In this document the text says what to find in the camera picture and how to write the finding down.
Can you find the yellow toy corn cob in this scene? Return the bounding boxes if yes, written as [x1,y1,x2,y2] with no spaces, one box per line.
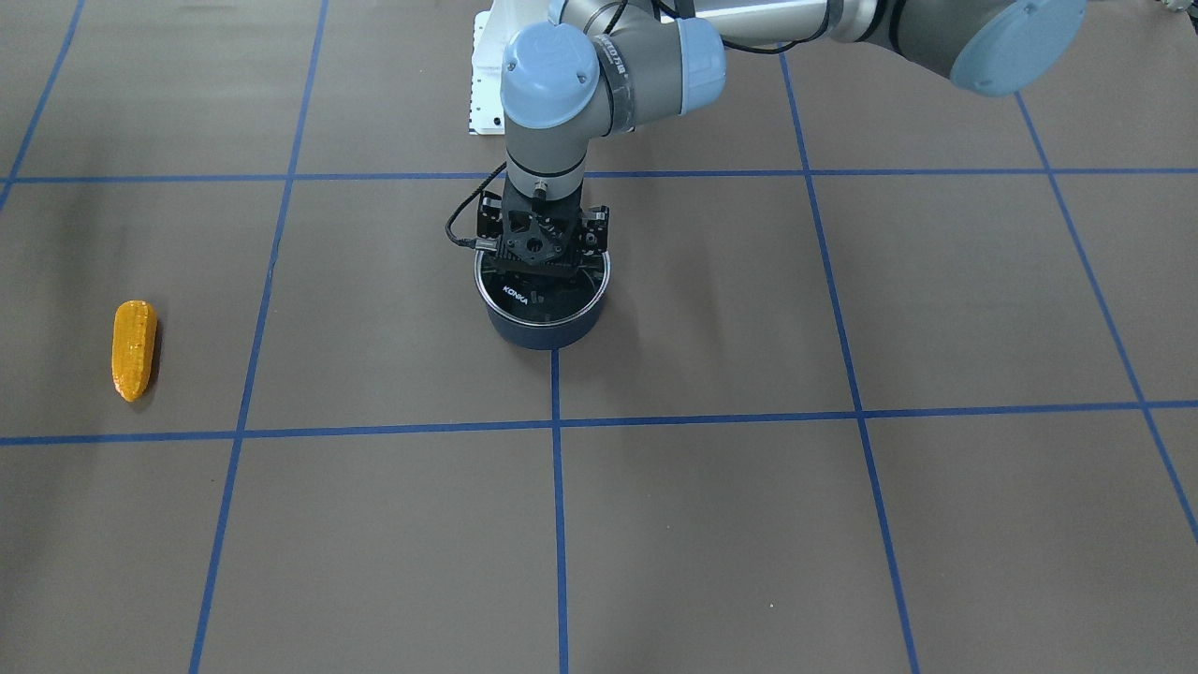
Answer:
[110,300,158,403]

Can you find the dark blue saucepan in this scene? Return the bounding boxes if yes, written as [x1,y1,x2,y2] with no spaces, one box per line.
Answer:
[474,253,612,351]

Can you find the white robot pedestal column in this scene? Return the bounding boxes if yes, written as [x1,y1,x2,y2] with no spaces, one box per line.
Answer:
[468,1,512,136]

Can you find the glass lid with blue knob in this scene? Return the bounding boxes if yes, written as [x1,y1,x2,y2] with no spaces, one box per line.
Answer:
[474,253,611,329]

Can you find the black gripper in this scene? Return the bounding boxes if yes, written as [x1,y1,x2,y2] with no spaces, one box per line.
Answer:
[494,192,583,274]

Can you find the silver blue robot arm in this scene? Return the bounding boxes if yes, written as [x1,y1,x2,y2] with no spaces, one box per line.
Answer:
[474,1,1087,277]

